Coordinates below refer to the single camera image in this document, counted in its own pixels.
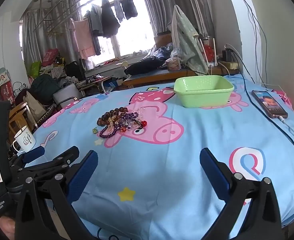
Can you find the red box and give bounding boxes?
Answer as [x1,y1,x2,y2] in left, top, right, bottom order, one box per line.
[0,81,15,103]

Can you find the white storage box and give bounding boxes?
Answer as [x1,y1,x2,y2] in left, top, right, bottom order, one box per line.
[53,83,83,105]

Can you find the thin wall cables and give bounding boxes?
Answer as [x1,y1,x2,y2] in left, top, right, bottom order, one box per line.
[231,0,268,85]

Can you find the small folding table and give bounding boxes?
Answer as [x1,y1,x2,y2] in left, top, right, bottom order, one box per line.
[77,75,114,93]

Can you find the grey curtain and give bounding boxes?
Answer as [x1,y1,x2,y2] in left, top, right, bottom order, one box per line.
[142,0,215,38]
[21,0,80,63]

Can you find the black suitcase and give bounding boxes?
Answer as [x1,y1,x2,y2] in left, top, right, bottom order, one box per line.
[64,60,86,80]

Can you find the blue cartoon printed bedsheet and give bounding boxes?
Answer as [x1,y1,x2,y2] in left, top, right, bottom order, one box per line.
[33,74,294,240]

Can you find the blue striped shoe box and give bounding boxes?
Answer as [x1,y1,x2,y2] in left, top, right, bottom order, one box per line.
[103,80,124,93]

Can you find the bright green bag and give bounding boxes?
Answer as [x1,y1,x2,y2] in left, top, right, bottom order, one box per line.
[31,61,42,78]

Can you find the blue clothing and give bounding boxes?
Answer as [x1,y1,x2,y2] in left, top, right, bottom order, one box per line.
[152,45,175,60]

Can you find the white charging cable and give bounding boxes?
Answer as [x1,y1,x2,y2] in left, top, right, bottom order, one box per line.
[277,116,294,142]

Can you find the green plastic basket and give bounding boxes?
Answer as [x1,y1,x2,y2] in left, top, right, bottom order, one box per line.
[174,75,235,108]

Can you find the pale dotted cloth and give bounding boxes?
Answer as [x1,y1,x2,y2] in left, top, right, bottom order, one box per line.
[171,5,209,75]

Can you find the red bag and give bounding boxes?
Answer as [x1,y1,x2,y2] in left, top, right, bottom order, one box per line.
[42,49,60,67]

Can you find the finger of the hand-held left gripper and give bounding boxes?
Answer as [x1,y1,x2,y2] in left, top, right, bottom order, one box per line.
[31,146,80,182]
[8,146,46,171]

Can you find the cream power strip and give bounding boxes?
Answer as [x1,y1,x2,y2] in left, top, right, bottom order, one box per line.
[218,60,239,71]

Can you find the dark shorts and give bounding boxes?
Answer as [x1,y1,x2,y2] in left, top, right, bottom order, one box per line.
[121,0,138,20]

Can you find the black cable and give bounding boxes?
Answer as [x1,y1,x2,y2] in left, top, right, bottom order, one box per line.
[237,55,294,160]

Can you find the cardboard box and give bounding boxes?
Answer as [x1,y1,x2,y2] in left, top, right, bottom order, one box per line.
[154,31,174,48]

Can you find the smartphone in clear case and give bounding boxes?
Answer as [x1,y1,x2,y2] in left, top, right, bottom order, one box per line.
[251,90,289,119]

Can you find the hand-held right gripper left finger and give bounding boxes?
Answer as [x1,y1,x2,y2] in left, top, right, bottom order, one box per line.
[13,150,99,240]

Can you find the dark brown bead bracelet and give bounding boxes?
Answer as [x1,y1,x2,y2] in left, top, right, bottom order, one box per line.
[97,107,129,127]

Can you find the white enamel mug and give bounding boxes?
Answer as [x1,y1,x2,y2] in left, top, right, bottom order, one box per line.
[12,126,37,153]

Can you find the purple bead bracelet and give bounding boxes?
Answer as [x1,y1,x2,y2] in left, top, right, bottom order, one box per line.
[99,126,124,138]

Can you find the wicker basket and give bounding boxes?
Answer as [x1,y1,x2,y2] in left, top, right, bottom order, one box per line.
[166,57,182,71]

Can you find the pile of beaded jewelry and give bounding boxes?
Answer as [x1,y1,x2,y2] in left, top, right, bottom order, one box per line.
[96,107,148,138]

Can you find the metal drying rack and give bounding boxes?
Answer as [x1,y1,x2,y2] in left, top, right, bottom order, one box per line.
[33,0,107,34]

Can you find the person's left hand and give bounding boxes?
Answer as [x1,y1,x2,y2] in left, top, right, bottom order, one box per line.
[0,216,15,240]

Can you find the grey shirt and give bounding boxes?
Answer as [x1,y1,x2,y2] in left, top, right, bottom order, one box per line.
[86,4,104,55]

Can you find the black cloth bundle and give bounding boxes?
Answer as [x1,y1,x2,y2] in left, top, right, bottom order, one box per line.
[124,55,166,75]

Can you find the black power adapter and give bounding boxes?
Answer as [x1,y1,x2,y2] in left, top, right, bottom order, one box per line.
[222,49,234,62]

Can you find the pink garment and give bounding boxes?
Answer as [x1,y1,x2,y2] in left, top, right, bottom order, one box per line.
[69,19,94,59]

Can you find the wooden chair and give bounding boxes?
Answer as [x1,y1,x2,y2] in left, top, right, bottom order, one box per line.
[8,102,37,143]

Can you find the blender with red contents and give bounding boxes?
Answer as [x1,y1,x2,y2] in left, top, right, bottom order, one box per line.
[199,37,219,67]

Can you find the wooden table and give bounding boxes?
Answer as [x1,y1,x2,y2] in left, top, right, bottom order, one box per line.
[121,66,237,89]

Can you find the dark green bag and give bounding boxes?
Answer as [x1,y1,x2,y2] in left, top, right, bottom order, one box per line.
[31,74,60,103]

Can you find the dark jacket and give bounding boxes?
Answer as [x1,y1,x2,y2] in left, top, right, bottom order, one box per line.
[101,0,120,39]

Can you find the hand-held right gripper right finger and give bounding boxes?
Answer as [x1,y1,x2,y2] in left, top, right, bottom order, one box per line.
[199,147,287,240]

